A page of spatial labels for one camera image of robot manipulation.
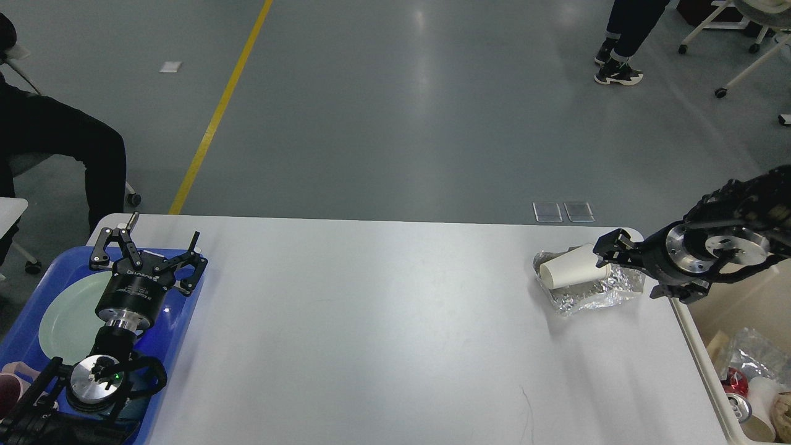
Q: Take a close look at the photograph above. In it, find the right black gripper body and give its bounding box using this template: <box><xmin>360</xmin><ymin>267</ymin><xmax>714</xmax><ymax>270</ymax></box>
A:
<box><xmin>640</xmin><ymin>226</ymin><xmax>711</xmax><ymax>293</ymax></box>

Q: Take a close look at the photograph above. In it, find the large brown paper bag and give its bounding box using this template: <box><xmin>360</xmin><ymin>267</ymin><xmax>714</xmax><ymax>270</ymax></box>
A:
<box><xmin>706</xmin><ymin>330</ymin><xmax>733</xmax><ymax>375</ymax></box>

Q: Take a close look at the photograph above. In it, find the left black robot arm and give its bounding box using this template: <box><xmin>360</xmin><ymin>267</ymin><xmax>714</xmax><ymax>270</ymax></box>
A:
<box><xmin>2</xmin><ymin>213</ymin><xmax>208</xmax><ymax>444</ymax></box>

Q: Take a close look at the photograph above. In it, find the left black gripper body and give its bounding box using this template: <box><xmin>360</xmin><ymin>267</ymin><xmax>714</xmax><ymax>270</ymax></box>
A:
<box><xmin>93</xmin><ymin>251</ymin><xmax>183</xmax><ymax>331</ymax></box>

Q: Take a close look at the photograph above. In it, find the white chair base right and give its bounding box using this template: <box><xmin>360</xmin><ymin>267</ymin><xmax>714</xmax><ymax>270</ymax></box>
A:
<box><xmin>677</xmin><ymin>1</ymin><xmax>789</xmax><ymax>103</ymax></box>

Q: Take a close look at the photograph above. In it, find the pink home mug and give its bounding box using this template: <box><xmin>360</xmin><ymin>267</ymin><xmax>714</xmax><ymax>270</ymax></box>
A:
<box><xmin>1</xmin><ymin>361</ymin><xmax>40</xmax><ymax>419</ymax></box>

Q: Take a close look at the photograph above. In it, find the light green plate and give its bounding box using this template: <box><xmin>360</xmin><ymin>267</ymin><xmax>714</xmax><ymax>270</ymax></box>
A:
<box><xmin>38</xmin><ymin>271</ymin><xmax>150</xmax><ymax>365</ymax></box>

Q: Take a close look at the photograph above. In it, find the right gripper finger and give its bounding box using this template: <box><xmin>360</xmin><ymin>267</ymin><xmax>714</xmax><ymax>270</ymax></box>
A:
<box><xmin>649</xmin><ymin>281</ymin><xmax>708</xmax><ymax>305</ymax></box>
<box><xmin>593</xmin><ymin>229</ymin><xmax>643</xmax><ymax>269</ymax></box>

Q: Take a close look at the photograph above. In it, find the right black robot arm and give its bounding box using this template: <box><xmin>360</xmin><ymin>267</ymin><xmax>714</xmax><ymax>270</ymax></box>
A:
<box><xmin>593</xmin><ymin>164</ymin><xmax>790</xmax><ymax>304</ymax></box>

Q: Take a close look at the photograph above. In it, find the red snack wrapper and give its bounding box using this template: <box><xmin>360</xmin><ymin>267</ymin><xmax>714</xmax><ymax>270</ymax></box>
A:
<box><xmin>720</xmin><ymin>367</ymin><xmax>753</xmax><ymax>423</ymax></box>

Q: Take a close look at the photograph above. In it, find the beige plastic bin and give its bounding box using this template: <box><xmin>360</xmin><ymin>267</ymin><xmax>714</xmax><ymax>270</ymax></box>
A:
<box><xmin>672</xmin><ymin>260</ymin><xmax>790</xmax><ymax>444</ymax></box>

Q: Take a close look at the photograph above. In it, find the lying white paper cup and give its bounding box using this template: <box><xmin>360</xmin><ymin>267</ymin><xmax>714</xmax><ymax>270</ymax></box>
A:
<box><xmin>538</xmin><ymin>244</ymin><xmax>612</xmax><ymax>289</ymax></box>

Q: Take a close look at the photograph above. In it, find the white chair frame left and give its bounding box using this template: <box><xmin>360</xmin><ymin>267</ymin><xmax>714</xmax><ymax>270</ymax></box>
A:
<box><xmin>0</xmin><ymin>43</ymin><xmax>142</xmax><ymax>276</ymax></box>

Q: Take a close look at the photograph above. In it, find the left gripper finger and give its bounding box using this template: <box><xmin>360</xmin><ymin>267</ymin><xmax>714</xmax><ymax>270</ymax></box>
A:
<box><xmin>152</xmin><ymin>231</ymin><xmax>208</xmax><ymax>297</ymax></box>
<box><xmin>88</xmin><ymin>211</ymin><xmax>142</xmax><ymax>271</ymax></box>

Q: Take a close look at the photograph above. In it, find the white side table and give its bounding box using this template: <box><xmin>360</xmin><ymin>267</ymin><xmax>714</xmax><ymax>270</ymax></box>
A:
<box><xmin>1</xmin><ymin>197</ymin><xmax>29</xmax><ymax>238</ymax></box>

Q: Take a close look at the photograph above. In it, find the seated person in black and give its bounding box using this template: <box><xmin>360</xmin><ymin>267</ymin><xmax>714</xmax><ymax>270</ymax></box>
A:
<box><xmin>0</xmin><ymin>12</ymin><xmax>128</xmax><ymax>266</ymax></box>

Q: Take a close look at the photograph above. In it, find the blue plastic tray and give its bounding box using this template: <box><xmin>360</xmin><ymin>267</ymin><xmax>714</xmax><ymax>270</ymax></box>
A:
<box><xmin>0</xmin><ymin>246</ymin><xmax>208</xmax><ymax>445</ymax></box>

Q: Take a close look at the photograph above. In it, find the brown paper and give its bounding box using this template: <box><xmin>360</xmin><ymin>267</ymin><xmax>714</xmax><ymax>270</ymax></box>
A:
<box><xmin>769</xmin><ymin>391</ymin><xmax>790</xmax><ymax>443</ymax></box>

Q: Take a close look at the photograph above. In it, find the small crumpled foil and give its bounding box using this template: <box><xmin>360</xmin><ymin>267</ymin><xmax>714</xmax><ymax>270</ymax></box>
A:
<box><xmin>532</xmin><ymin>245</ymin><xmax>645</xmax><ymax>316</ymax></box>

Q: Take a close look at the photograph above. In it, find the person in dark trousers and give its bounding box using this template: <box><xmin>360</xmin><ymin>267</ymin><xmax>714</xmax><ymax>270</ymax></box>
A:
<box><xmin>594</xmin><ymin>1</ymin><xmax>669</xmax><ymax>85</ymax></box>

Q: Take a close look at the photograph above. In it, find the white paper cup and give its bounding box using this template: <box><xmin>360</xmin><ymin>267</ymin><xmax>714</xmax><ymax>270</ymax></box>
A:
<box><xmin>741</xmin><ymin>376</ymin><xmax>782</xmax><ymax>443</ymax></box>
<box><xmin>538</xmin><ymin>244</ymin><xmax>612</xmax><ymax>289</ymax></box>

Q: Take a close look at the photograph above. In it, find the dark teal home mug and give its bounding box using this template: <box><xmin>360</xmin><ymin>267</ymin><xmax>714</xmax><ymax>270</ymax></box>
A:
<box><xmin>116</xmin><ymin>355</ymin><xmax>167</xmax><ymax>423</ymax></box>

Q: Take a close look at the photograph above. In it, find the aluminium foil sheet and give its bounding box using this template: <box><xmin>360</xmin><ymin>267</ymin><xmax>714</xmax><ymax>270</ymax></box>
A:
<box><xmin>728</xmin><ymin>328</ymin><xmax>790</xmax><ymax>389</ymax></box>

